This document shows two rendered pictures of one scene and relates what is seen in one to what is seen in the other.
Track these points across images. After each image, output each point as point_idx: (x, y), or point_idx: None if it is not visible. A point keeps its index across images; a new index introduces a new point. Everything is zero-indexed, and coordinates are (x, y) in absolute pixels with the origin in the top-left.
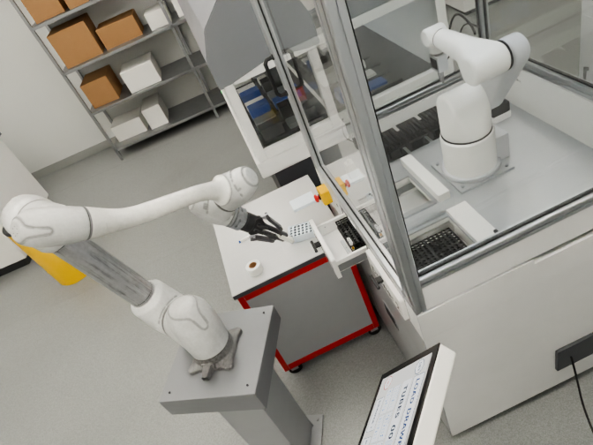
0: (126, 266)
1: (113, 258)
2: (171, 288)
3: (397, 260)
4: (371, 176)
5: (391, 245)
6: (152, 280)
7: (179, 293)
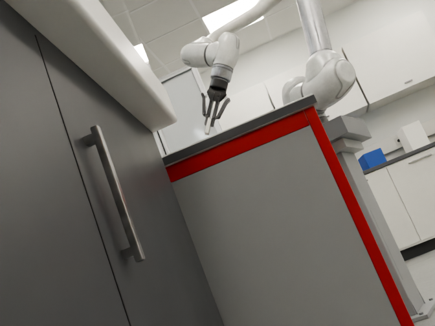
0: (303, 30)
1: (300, 19)
2: (307, 73)
3: (166, 141)
4: None
5: (162, 132)
6: (312, 55)
7: (305, 81)
